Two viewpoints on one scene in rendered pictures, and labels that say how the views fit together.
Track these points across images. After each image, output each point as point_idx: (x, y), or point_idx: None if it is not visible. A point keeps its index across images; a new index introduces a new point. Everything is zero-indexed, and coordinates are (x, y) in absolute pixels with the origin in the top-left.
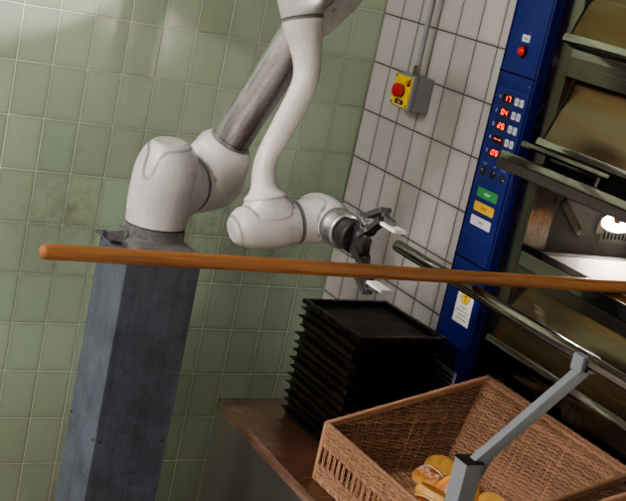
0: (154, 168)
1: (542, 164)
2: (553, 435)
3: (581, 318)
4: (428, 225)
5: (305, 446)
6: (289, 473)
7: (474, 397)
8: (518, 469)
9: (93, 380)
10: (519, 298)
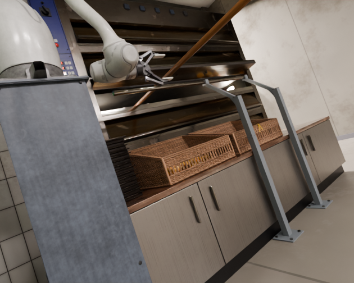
0: (37, 16)
1: None
2: (159, 146)
3: (135, 118)
4: None
5: (136, 199)
6: (171, 187)
7: None
8: None
9: (98, 221)
10: (108, 128)
